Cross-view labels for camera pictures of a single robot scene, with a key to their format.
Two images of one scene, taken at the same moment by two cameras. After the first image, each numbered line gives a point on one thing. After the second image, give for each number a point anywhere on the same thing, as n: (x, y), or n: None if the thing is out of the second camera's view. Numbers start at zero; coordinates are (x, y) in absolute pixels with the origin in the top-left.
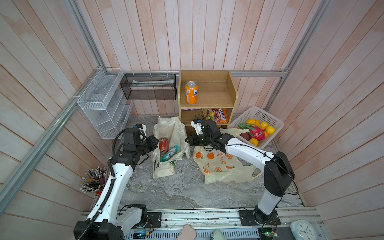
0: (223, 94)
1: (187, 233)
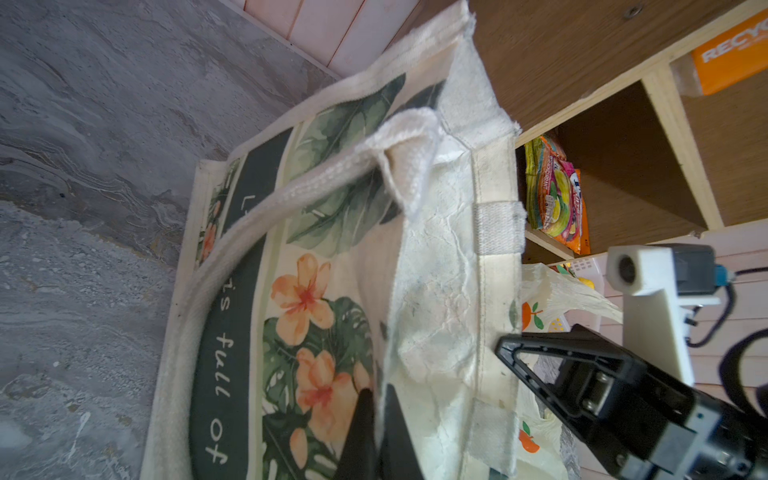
0: (607, 78)
1: None
